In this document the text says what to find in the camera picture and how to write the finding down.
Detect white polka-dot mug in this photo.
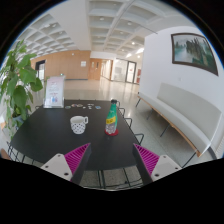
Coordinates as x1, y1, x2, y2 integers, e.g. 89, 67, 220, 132
69, 115, 89, 135

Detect green leafy potted plant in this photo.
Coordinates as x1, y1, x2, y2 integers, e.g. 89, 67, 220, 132
0, 39, 45, 138

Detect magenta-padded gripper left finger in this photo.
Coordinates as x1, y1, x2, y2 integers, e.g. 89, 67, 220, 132
39, 142, 93, 186

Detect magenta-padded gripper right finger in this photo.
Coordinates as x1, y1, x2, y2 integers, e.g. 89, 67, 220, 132
132, 142, 183, 186

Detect flat round red coaster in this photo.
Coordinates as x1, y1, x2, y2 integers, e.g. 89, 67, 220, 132
104, 128, 120, 137

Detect green plastic drink bottle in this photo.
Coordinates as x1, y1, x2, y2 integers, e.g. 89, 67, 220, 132
105, 98, 119, 135

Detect long white bench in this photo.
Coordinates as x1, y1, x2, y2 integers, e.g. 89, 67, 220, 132
134, 82, 224, 158

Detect framed landscape painting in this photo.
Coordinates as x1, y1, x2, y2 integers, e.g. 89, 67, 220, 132
170, 32, 220, 77

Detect acrylic table sign stand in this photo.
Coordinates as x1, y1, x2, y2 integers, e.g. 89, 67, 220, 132
43, 75, 66, 109

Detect ceiling lights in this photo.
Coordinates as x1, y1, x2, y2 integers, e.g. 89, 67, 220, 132
98, 16, 146, 58

